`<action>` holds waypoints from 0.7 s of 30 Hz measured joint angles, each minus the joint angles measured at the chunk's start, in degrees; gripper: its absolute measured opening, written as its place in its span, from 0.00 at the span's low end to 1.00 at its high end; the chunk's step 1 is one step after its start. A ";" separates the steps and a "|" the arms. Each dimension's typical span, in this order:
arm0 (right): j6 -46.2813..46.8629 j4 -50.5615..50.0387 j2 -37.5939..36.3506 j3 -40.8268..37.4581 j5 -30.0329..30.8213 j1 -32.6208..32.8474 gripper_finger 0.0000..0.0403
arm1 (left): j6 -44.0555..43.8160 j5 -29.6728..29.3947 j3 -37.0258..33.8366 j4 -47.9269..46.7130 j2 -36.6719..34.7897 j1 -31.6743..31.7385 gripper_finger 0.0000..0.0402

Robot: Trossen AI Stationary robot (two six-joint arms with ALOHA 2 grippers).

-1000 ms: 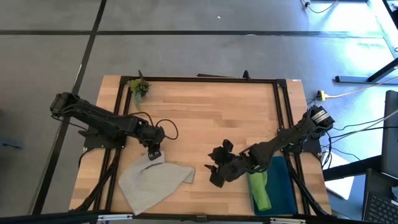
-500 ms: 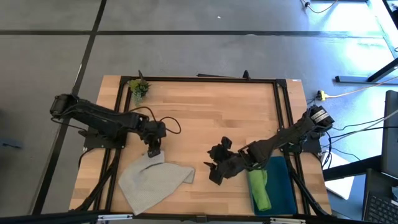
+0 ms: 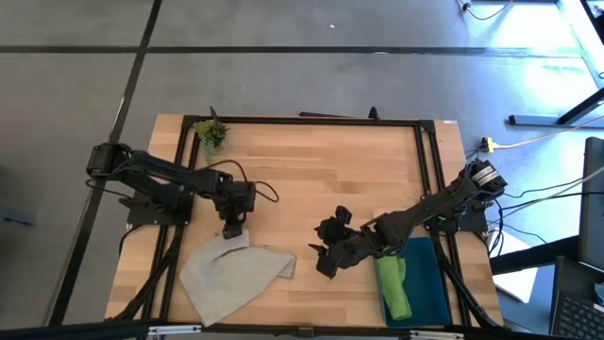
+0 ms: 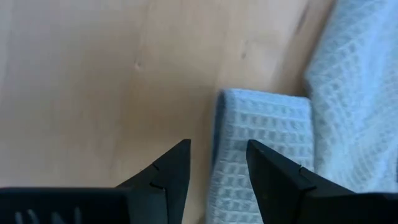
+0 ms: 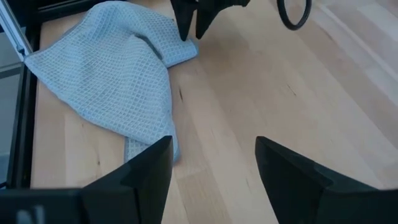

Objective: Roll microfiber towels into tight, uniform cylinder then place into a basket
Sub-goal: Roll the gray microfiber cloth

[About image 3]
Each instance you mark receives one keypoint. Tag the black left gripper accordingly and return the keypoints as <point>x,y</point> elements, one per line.
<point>236,200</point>

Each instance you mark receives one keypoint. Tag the green microfiber towel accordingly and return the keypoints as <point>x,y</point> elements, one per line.
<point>394,288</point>

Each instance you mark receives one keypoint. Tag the black desk leg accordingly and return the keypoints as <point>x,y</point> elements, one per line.
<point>582,106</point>

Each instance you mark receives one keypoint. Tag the black metal table frame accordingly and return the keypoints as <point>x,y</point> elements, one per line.
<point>307,120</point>

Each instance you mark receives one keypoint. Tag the black laptop keyboard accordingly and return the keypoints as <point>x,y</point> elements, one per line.
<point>578,307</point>

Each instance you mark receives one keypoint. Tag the spiky green potted plant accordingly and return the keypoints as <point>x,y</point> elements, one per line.
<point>212,132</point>

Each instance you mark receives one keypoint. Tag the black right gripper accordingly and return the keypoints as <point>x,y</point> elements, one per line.
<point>356,245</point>

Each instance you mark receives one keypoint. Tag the white board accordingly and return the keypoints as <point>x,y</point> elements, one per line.
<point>516,283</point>

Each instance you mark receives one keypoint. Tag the black rig crossbar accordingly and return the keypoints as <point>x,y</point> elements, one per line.
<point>94,329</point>

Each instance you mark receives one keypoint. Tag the grey desk foot bar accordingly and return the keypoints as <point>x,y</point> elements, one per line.
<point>533,120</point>

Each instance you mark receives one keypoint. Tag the black desk crossbar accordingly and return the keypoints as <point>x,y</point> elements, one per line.
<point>533,255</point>

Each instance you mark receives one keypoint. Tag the yellow power plug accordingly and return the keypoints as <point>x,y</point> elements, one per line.
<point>488,145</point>

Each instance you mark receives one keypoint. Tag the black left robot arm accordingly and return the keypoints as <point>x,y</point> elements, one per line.
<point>156,170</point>

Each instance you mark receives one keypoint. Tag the teal plastic basket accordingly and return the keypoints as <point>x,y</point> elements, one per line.
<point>431,283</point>

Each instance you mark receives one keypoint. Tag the grey waffle microfiber towel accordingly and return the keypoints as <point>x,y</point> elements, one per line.
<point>231,278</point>

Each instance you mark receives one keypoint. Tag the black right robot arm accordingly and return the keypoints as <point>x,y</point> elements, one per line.
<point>434,203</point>

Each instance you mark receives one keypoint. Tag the silver metal bracket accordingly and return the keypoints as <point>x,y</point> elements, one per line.
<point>436,335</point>
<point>172,329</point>

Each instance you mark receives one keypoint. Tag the trailing pale green plant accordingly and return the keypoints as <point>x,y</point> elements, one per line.
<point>209,156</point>

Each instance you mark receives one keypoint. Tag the black monitor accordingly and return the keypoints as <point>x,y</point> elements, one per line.
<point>593,203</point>

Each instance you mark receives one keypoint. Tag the black frame clamp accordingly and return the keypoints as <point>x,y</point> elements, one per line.
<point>374,113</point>
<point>213,113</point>

